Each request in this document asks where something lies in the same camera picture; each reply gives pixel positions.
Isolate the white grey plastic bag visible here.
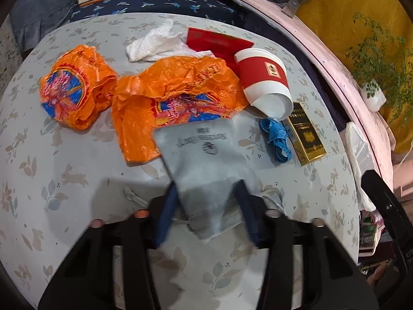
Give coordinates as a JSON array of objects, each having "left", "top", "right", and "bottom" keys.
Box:
[{"left": 153, "top": 119, "right": 260, "bottom": 240}]

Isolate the blue wrapper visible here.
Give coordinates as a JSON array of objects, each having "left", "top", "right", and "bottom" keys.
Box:
[{"left": 259, "top": 118, "right": 292, "bottom": 164}]

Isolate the black gold cigarette box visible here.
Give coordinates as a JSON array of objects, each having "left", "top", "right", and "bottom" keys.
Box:
[{"left": 283, "top": 102, "right": 327, "bottom": 166}]

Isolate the orange plastic bag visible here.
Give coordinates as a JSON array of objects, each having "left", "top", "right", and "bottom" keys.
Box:
[
  {"left": 39, "top": 45, "right": 118, "bottom": 130},
  {"left": 111, "top": 56, "right": 249, "bottom": 163}
]

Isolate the red paper cup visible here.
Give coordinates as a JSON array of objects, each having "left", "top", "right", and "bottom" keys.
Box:
[{"left": 234, "top": 48, "right": 293, "bottom": 121}]

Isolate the red box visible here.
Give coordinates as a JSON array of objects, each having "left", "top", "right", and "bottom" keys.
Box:
[{"left": 186, "top": 27, "right": 254, "bottom": 76}]

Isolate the white tissue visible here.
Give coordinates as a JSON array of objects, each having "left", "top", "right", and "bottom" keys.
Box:
[{"left": 126, "top": 20, "right": 216, "bottom": 62}]

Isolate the white trash bin with liner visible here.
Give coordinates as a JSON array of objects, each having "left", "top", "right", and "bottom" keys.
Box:
[{"left": 344, "top": 122, "right": 376, "bottom": 212}]

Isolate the person's right hand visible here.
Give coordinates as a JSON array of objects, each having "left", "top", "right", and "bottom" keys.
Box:
[{"left": 367, "top": 262, "right": 389, "bottom": 285}]

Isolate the floral grey tablecloth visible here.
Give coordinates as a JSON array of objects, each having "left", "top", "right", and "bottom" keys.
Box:
[{"left": 1, "top": 13, "right": 359, "bottom": 309}]

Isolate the pink cloth cover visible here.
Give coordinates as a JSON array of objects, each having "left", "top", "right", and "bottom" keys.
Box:
[{"left": 196, "top": 0, "right": 396, "bottom": 188}]

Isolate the potted green fern plant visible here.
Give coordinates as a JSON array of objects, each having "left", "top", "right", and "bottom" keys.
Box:
[{"left": 345, "top": 13, "right": 412, "bottom": 126}]

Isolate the navy floral cloth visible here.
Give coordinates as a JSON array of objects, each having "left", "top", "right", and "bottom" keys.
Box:
[{"left": 70, "top": 0, "right": 244, "bottom": 27}]

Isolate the mustard yellow backdrop cloth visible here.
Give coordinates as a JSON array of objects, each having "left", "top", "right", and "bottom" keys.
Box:
[{"left": 297, "top": 0, "right": 412, "bottom": 154}]

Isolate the blue denim backdrop cloth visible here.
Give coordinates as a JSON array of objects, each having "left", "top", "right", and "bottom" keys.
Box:
[{"left": 10, "top": 0, "right": 76, "bottom": 53}]

